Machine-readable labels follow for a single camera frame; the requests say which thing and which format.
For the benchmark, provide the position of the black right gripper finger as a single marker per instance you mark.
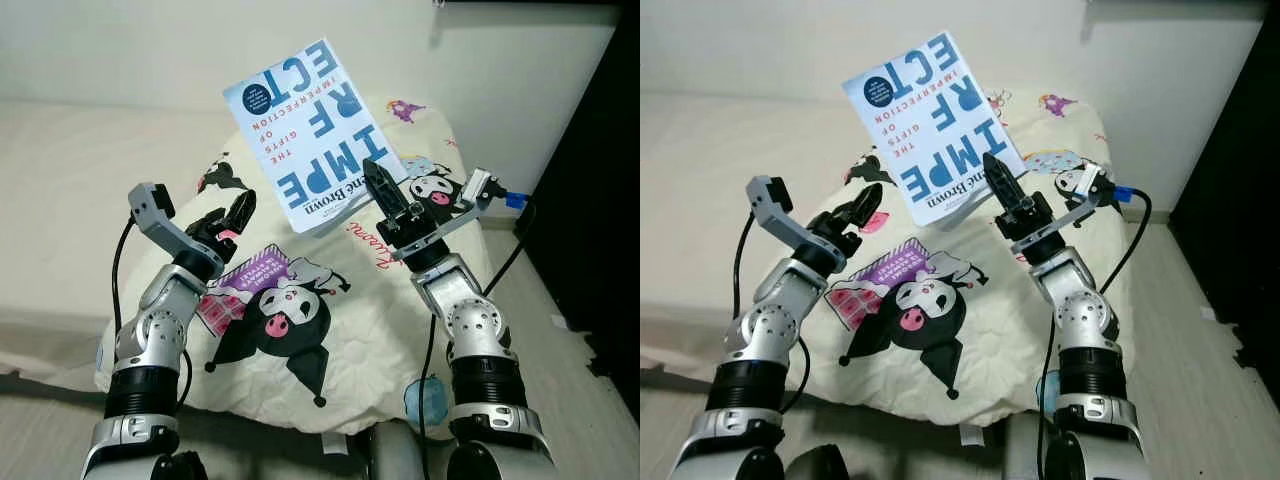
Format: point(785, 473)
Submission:
point(1005, 180)
point(383, 186)

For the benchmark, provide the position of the white book with blue letters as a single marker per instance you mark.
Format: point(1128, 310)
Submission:
point(310, 120)
point(930, 115)

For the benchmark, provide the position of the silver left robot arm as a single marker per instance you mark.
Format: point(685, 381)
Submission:
point(770, 335)
point(150, 340)

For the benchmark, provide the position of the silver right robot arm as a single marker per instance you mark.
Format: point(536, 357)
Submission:
point(1085, 320)
point(475, 330)

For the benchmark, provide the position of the cream cartoon print quilt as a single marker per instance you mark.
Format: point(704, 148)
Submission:
point(380, 320)
point(1000, 330)

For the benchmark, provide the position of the cream sheeted mattress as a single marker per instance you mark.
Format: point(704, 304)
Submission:
point(60, 200)
point(700, 200)

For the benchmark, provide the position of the black wardrobe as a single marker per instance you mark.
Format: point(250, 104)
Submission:
point(1240, 200)
point(600, 200)

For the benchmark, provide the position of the grey robot leg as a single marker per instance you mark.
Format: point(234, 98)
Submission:
point(392, 452)
point(1022, 447)

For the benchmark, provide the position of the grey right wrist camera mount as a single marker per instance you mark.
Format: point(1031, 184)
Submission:
point(1075, 208)
point(455, 215)

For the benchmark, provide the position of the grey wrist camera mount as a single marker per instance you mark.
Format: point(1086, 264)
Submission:
point(455, 215)
point(780, 215)
point(1075, 208)
point(160, 225)

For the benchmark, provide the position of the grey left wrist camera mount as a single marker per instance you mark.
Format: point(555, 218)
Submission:
point(160, 225)
point(780, 215)

